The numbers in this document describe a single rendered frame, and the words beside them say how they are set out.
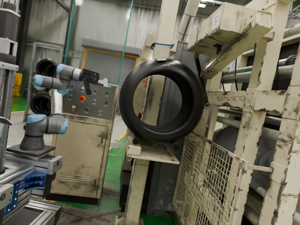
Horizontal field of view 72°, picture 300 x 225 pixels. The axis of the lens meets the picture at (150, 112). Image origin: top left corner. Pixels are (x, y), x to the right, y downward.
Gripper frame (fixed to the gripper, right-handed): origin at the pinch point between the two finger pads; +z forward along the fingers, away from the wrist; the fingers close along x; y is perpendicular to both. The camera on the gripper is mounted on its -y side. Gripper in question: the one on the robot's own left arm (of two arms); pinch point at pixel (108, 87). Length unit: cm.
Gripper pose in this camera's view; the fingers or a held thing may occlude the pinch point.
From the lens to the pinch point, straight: 146.2
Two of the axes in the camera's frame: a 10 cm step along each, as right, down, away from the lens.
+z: 9.5, 2.8, 1.4
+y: 2.9, -9.6, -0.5
